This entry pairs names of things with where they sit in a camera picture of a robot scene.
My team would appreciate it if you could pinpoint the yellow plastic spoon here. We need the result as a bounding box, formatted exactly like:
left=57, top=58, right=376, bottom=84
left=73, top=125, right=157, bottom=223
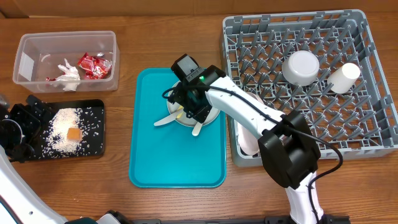
left=176, top=106, right=183, bottom=119

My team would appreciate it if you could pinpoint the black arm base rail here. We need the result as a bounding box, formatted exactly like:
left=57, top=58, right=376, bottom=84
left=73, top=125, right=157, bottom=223
left=130, top=215, right=351, bottom=224

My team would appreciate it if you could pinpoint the white plastic cup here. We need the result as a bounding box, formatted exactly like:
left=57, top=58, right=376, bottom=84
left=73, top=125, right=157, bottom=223
left=327, top=63, right=361, bottom=94

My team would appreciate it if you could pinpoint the white plastic fork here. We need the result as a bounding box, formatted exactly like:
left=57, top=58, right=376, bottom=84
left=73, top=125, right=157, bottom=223
left=192, top=122, right=203, bottom=136

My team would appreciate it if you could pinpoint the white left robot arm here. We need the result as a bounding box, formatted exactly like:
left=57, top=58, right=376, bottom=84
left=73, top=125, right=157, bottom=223
left=1, top=95, right=105, bottom=223

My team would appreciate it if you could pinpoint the grey plastic knife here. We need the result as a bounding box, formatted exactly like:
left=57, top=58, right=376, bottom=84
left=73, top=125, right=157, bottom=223
left=154, top=111, right=180, bottom=126

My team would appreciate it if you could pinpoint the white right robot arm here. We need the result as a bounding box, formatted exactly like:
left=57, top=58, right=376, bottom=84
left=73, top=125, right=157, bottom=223
left=162, top=54, right=350, bottom=223

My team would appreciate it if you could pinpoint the black tray with rice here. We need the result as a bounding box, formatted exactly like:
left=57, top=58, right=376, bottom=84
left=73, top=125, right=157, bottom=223
left=28, top=99, right=105, bottom=161

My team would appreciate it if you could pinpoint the grey plastic dishwasher rack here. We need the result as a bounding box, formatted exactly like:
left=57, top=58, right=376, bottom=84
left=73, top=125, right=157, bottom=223
left=220, top=9, right=397, bottom=159

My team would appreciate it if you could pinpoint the orange food cube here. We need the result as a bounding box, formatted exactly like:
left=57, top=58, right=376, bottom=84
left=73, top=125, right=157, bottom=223
left=67, top=128, right=83, bottom=141

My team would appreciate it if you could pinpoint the teal serving tray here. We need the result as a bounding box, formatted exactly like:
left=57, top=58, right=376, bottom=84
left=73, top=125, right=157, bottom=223
left=129, top=68, right=226, bottom=188

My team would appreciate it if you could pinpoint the grey bowl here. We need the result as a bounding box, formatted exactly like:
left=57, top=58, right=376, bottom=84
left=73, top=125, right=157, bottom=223
left=282, top=50, right=320, bottom=86

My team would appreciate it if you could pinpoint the red snack wrapper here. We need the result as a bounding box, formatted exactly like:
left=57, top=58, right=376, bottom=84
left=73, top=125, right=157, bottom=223
left=78, top=53, right=113, bottom=80

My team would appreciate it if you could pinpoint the clear plastic bin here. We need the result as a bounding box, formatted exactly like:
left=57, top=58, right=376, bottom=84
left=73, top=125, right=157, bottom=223
left=12, top=30, right=119, bottom=93

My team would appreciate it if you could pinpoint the small red candy wrapper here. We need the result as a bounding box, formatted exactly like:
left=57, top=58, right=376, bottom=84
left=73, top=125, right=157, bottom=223
left=46, top=77, right=57, bottom=82

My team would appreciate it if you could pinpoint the pink round plate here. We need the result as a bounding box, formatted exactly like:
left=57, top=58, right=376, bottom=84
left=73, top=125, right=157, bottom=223
left=236, top=91, right=265, bottom=156

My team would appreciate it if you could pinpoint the grey round plate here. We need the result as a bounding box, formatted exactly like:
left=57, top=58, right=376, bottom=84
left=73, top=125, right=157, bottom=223
left=167, top=80, right=221, bottom=128

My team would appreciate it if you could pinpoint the white napkin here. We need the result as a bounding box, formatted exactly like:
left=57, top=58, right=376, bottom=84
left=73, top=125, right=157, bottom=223
left=55, top=59, right=81, bottom=91

